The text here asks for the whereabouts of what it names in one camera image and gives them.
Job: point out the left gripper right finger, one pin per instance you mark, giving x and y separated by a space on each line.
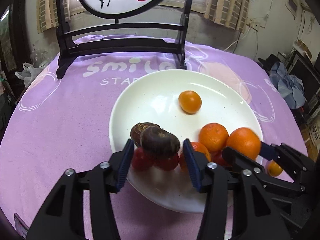
254 214

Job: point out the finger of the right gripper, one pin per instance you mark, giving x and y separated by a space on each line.
236 160
268 152

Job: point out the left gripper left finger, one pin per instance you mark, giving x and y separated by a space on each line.
61 215

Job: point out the small yellow-orange kumquat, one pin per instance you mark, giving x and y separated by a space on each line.
273 169

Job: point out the red cherry tomato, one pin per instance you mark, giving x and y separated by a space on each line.
218 159
142 160
167 163

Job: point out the big mandarin orange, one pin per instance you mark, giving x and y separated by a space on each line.
197 146

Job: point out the red cherry tomato front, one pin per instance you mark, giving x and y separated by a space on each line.
167 163

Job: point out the dark brown fruit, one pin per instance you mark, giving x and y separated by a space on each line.
159 142
138 129

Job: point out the small orange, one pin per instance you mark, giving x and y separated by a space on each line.
190 101

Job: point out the dark brown fruit front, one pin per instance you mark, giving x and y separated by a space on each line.
138 129

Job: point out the smartphone with lit screen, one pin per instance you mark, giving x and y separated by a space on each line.
20 226

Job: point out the blue clothes pile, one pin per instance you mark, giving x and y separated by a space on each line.
289 86

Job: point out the white oval plate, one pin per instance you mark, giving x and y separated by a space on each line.
154 98

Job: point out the black monitor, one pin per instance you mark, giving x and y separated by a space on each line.
303 69

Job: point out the purple tablecloth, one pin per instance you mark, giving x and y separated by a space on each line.
63 123

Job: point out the white plastic bag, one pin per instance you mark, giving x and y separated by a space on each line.
28 74

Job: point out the right checked curtain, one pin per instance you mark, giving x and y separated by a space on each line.
228 13

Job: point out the checked curtain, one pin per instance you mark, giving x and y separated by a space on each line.
46 15
228 13

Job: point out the left checked curtain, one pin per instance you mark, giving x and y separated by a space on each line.
46 15

